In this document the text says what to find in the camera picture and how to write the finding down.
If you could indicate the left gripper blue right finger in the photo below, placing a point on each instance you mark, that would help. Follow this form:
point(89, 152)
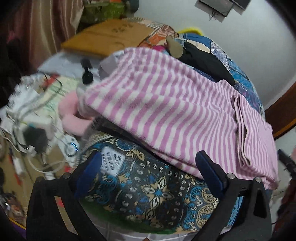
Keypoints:
point(253, 221)

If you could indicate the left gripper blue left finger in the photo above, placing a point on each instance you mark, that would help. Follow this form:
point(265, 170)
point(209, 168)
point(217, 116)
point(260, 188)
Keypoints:
point(44, 221)

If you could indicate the yellow curved tube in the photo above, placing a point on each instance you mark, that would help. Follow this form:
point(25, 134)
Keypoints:
point(190, 31)

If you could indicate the brown wooden wardrobe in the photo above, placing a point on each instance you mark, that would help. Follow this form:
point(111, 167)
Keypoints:
point(281, 114)

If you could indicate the black wall television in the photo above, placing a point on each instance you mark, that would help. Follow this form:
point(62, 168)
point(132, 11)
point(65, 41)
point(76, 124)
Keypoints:
point(241, 3)

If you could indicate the striped brown pink curtain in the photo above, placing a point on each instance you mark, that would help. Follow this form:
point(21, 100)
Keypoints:
point(38, 28)

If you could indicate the blue patchwork bed quilt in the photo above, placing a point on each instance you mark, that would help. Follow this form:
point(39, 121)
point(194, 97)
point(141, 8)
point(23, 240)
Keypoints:
point(157, 40)

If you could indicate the dark paisley pillow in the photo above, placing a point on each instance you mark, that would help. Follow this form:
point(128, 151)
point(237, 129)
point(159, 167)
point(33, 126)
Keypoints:
point(136, 190)

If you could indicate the green storage box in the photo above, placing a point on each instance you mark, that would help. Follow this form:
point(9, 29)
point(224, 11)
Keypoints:
point(99, 11)

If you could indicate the grey white cloth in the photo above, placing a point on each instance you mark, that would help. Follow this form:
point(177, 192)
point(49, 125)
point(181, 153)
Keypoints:
point(69, 64)

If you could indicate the small wall monitor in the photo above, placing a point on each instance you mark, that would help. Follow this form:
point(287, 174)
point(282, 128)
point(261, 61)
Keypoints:
point(221, 6)

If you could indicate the wooden lap desk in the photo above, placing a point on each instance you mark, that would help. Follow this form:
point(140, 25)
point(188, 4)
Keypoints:
point(107, 37)

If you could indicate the grey green plush pillow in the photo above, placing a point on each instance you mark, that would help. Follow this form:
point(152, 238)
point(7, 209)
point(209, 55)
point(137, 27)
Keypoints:
point(133, 5)

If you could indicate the white power strip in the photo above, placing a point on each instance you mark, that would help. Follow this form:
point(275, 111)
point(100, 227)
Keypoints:
point(60, 155)

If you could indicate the pump bottle black top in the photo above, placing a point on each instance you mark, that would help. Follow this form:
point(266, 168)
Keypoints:
point(90, 77)

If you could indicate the pink white striped pants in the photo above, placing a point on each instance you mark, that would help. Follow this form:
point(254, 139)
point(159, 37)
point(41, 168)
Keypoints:
point(176, 112)

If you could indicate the black garment on bed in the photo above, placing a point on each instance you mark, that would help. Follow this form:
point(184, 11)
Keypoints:
point(205, 62)

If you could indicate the pink plush toy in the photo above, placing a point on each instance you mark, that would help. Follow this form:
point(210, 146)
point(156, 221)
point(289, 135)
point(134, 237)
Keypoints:
point(72, 122)

